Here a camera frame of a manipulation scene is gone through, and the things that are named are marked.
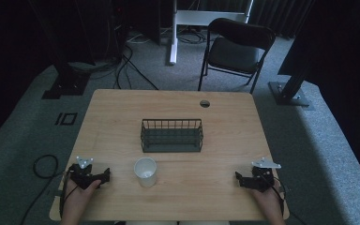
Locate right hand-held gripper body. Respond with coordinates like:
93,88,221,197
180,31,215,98
243,157,282,193

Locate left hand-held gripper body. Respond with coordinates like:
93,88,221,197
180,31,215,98
67,156,105,190

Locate person's left hand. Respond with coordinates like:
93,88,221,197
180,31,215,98
63,178,102,218

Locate person's right hand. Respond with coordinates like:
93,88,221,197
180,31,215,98
250,180,284,217

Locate white cup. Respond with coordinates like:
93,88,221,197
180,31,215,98
133,157,158,188

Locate black stand with metal base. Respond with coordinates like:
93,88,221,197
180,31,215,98
267,0,315,111

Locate black stand with square base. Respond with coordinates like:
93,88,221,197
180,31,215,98
27,0,97,100

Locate black folding chair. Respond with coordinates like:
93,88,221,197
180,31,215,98
197,17,277,95

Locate dark curtain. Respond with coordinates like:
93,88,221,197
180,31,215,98
196,0,315,39

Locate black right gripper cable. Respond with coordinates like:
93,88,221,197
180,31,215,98
272,175,308,225

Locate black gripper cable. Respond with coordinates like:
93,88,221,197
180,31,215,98
18,154,75,225
272,175,308,225

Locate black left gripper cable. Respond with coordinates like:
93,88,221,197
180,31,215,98
18,154,75,225

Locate black wire basket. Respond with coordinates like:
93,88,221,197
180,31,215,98
140,118,204,154

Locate black floor cables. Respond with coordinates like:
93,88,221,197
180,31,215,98
68,29,208,92

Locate white desk frame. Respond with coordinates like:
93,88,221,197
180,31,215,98
168,0,255,67

